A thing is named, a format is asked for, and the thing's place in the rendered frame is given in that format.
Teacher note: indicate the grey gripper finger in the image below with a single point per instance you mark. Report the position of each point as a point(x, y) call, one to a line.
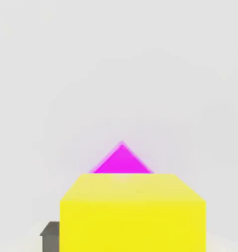
point(51, 238)

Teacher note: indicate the small yellow cube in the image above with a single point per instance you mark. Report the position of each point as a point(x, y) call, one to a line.
point(132, 216)

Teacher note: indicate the small magenta cube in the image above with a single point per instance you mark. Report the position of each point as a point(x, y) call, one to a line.
point(122, 162)

